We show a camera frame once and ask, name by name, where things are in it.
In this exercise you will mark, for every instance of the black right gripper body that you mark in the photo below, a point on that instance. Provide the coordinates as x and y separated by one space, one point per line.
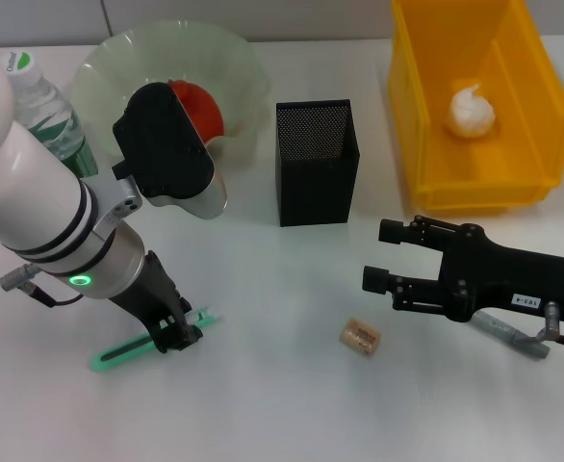
503 274

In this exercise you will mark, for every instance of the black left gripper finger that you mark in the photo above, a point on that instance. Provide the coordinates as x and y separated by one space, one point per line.
190 322
171 337

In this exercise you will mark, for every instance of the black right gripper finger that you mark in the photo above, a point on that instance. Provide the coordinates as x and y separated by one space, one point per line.
376 279
392 231

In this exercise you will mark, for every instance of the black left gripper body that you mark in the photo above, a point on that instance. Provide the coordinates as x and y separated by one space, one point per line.
152 293

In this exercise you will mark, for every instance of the mint green utility knife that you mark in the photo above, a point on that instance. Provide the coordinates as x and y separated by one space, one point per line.
118 353

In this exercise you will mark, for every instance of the white paper ball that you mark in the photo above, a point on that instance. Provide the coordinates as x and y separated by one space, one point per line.
469 113

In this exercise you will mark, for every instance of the red-orange fruit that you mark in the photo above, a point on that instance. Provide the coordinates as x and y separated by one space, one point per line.
205 110

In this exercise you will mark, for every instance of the clear green-label water bottle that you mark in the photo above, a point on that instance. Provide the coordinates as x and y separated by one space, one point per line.
46 110

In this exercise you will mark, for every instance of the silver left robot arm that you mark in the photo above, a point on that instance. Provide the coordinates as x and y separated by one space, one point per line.
22 183

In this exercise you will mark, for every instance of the grey marker pen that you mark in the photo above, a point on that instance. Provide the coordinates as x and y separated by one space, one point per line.
498 329

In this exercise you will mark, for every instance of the black mesh pen holder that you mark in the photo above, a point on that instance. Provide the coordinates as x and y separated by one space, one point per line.
311 192

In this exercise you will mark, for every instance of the pale green glass fruit plate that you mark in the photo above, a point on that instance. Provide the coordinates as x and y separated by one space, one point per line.
205 62

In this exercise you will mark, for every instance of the yellow plastic bin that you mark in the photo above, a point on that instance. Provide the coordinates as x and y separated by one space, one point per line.
417 96

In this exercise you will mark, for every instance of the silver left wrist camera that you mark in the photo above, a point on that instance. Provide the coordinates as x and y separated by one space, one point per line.
166 144

